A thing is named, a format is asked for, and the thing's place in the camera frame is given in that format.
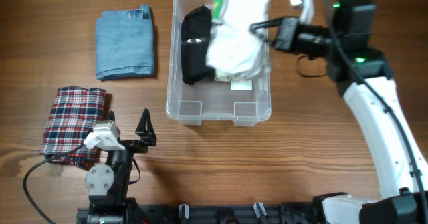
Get white shirt with green print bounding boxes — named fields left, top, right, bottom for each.
left=206, top=0, right=272, bottom=82

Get red plaid shirt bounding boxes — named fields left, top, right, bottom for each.
left=38, top=86, right=106, bottom=169

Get cream white garment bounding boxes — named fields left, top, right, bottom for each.
left=214, top=70, right=234, bottom=82

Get black garment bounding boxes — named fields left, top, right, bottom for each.
left=181, top=5, right=214, bottom=85

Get blue denim jeans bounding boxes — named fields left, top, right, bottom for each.
left=96, top=5, right=154, bottom=80

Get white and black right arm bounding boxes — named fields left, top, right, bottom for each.
left=249, top=0, right=427, bottom=223

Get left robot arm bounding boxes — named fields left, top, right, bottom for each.
left=76, top=108, right=157, bottom=224

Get white label in container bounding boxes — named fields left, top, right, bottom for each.
left=231, top=80, right=252, bottom=90

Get clear plastic storage container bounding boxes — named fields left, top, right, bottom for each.
left=166, top=0, right=272, bottom=126

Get black camera cable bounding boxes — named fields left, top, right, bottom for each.
left=22, top=142, right=86, bottom=224

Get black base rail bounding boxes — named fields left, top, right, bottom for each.
left=76, top=202, right=328, bottom=224

